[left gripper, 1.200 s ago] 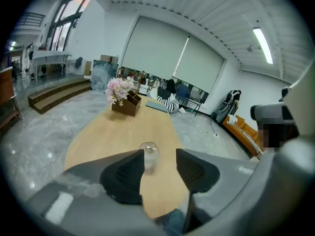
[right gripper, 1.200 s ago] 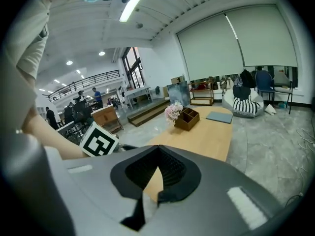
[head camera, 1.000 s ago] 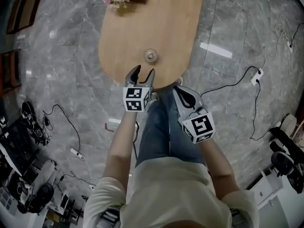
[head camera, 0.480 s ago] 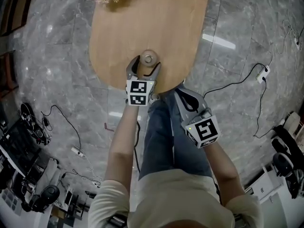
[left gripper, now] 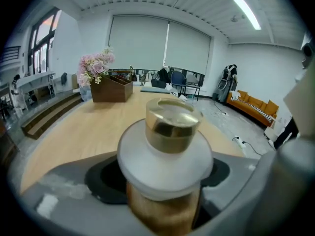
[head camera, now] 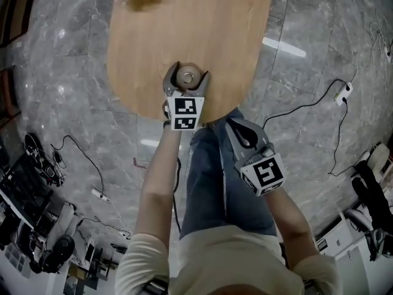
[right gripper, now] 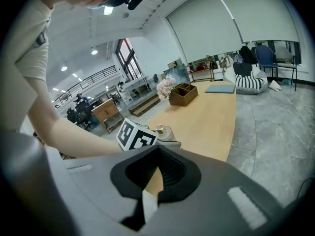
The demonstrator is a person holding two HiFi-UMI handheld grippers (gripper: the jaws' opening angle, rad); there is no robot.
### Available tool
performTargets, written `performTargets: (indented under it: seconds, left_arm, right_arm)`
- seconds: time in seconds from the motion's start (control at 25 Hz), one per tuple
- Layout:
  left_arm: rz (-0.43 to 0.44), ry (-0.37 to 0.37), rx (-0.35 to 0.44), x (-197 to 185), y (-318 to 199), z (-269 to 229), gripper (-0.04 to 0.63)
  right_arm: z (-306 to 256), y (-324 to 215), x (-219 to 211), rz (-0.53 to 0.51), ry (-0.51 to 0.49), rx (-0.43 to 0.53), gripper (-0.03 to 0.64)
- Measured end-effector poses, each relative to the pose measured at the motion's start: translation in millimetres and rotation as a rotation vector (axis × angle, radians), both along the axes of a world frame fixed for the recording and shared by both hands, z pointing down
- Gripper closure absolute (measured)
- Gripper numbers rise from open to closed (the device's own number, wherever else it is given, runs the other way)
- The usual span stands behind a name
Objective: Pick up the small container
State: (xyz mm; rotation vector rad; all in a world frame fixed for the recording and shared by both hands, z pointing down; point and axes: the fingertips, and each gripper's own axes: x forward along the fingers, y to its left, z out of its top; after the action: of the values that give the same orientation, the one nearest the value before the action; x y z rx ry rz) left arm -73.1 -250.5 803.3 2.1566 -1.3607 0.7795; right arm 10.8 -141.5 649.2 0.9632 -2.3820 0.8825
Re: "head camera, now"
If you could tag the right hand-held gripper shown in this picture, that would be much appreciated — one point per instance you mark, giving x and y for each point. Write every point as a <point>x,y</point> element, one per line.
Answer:
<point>265,174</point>

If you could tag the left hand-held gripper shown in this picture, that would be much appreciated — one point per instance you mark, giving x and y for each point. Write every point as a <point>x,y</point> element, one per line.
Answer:
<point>185,112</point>

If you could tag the small glass jar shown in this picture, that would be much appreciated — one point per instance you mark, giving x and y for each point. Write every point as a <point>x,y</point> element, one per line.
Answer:
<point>188,77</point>

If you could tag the person's left forearm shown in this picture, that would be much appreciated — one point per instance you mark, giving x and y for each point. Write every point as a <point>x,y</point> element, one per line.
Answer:
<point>156,189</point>

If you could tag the person's right forearm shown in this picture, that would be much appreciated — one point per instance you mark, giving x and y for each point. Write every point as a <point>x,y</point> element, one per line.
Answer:
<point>291,226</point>

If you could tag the light wooden oval table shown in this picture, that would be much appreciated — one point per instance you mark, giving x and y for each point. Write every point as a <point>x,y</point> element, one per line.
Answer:
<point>187,35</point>

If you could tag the person's blue jeans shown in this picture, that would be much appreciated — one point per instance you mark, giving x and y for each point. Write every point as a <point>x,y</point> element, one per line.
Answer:
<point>205,180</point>

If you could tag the white square power strip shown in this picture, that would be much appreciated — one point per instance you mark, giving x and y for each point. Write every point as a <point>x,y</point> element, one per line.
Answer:
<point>344,94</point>

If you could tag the person's cream shirt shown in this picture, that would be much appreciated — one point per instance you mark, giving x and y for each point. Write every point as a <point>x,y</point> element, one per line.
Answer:
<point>221,260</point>

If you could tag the black office chair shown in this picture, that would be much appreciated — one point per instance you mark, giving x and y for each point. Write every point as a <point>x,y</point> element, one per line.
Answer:
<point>368,189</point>

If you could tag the white oblong power strip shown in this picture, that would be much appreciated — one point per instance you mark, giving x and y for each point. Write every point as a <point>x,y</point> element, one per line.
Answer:
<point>100,194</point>

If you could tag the black round fan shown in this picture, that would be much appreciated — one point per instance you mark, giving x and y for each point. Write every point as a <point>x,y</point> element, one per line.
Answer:
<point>63,247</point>

